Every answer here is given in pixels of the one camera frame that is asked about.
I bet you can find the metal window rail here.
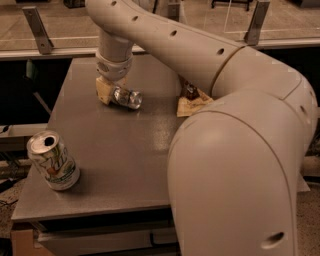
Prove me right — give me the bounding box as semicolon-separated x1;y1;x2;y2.
0;38;320;61

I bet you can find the silver blue redbull can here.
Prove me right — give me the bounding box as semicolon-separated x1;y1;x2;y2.
111;86;143;110

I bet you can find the right metal railing bracket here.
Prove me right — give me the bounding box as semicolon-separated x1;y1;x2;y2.
244;0;270;46

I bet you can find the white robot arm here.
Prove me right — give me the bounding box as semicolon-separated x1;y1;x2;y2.
86;0;317;256

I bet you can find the left metal railing bracket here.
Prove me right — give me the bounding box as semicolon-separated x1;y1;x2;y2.
22;6;53;55

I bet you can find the brown sea salt chip bag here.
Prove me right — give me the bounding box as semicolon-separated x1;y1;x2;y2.
177;77;213;117

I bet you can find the white green soda can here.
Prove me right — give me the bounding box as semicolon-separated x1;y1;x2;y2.
27;130;80;191

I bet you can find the metal railing bracket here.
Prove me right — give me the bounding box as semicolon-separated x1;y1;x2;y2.
22;6;53;55
244;0;270;46

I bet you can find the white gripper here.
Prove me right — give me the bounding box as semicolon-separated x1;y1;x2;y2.
96;51;133;105

